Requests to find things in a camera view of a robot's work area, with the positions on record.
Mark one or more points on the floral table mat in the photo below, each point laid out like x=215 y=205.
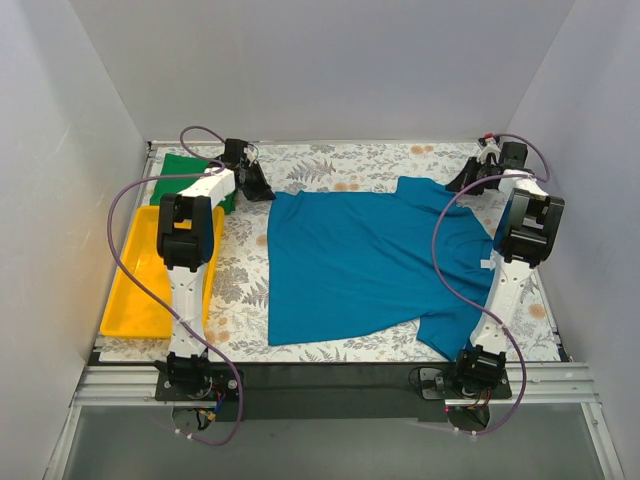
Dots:
x=237 y=321

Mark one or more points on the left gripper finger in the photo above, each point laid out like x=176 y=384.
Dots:
x=256 y=181
x=258 y=194

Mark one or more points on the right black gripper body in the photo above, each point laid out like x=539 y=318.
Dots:
x=473 y=171

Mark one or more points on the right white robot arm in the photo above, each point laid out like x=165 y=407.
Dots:
x=524 y=239

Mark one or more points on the folded green t shirt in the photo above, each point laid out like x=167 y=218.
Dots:
x=181 y=165

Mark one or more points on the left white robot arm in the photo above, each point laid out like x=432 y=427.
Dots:
x=185 y=243

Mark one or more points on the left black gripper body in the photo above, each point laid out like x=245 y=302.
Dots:
x=252 y=179

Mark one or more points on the blue t shirt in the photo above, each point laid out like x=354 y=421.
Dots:
x=350 y=264

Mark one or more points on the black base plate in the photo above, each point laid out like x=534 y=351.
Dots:
x=302 y=391

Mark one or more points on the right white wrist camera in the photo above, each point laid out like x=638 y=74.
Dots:
x=490 y=148

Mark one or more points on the yellow plastic tray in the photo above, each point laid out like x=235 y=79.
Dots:
x=145 y=290

